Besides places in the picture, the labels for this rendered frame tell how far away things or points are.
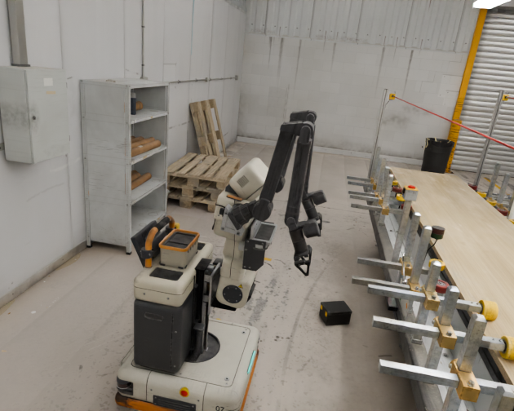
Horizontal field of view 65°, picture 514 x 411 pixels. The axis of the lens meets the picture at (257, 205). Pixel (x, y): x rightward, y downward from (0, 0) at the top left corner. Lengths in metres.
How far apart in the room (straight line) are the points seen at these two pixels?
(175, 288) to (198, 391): 0.56
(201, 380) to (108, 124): 2.34
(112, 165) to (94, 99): 0.57
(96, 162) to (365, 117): 6.94
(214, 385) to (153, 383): 0.31
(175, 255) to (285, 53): 7.97
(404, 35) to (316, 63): 1.89
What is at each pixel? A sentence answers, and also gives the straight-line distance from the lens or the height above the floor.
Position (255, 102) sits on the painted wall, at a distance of 9.79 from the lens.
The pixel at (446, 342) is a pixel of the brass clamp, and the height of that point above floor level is 0.95.
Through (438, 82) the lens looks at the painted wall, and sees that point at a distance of 9.85.
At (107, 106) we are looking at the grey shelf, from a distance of 3.75.
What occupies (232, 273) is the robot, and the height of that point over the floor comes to 0.84.
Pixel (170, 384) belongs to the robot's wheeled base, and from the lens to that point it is 2.28.
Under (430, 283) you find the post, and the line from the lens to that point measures 1.92.
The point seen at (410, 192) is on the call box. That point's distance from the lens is 2.54.
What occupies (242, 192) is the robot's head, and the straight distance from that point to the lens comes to 1.87.
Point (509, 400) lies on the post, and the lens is 1.28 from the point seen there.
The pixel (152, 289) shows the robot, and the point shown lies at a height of 0.77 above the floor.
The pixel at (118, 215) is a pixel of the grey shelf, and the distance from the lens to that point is 3.95.
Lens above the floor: 1.82
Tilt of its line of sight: 19 degrees down
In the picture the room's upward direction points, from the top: 6 degrees clockwise
